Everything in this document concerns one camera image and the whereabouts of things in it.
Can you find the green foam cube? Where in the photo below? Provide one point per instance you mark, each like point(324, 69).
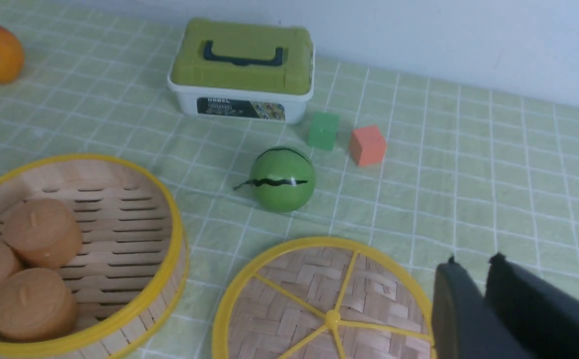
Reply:
point(322, 133)

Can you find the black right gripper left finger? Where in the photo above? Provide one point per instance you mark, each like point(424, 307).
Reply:
point(464, 325)

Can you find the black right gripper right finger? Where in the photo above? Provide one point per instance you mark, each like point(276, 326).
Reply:
point(543, 318)

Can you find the orange foam cube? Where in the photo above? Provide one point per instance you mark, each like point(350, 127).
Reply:
point(367, 146)

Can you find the green toy watermelon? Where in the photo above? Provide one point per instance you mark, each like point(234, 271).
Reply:
point(282, 179)

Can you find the green lidded white storage box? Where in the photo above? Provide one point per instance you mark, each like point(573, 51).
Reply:
point(244, 70)

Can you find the yellow woven steamer lid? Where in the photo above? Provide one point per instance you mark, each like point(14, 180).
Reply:
point(323, 297)

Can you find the yellow bamboo steamer basket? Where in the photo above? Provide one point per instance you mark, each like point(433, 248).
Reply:
point(132, 268)

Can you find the green checkered tablecloth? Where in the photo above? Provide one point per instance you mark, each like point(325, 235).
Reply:
point(467, 172)

